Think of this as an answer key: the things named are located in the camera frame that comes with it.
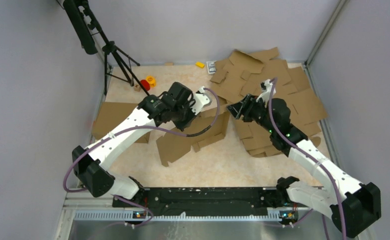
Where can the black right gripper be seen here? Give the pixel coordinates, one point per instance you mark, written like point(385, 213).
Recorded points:
point(245, 106)

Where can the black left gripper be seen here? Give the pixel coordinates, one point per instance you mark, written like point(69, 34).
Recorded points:
point(182, 125)

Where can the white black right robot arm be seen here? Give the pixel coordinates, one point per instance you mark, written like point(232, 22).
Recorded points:
point(327, 179)

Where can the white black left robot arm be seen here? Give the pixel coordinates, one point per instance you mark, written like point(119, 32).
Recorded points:
point(91, 164)

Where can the playing card box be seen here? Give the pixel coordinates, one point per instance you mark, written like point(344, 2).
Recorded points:
point(211, 67)

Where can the folded closed cardboard box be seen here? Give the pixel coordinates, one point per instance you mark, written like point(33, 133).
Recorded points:
point(119, 120)

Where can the cardboard sheet pile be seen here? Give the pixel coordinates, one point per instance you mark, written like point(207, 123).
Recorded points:
point(242, 73)

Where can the orange round toy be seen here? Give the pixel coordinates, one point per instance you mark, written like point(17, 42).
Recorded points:
point(151, 80)

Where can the red round toy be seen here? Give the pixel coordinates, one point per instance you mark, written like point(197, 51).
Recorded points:
point(145, 84)

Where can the small wooden cube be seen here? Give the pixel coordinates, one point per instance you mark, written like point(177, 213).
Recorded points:
point(137, 88)

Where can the yellow block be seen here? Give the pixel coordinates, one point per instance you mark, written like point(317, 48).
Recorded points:
point(200, 64)

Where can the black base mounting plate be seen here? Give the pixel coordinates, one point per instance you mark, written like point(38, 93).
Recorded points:
point(214, 201)

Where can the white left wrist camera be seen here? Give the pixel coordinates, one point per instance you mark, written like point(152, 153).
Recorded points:
point(202, 100)

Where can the black camera tripod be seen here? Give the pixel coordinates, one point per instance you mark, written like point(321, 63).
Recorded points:
point(87, 27)

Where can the aluminium frame rail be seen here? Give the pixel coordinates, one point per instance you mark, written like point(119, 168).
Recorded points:
point(82, 206)

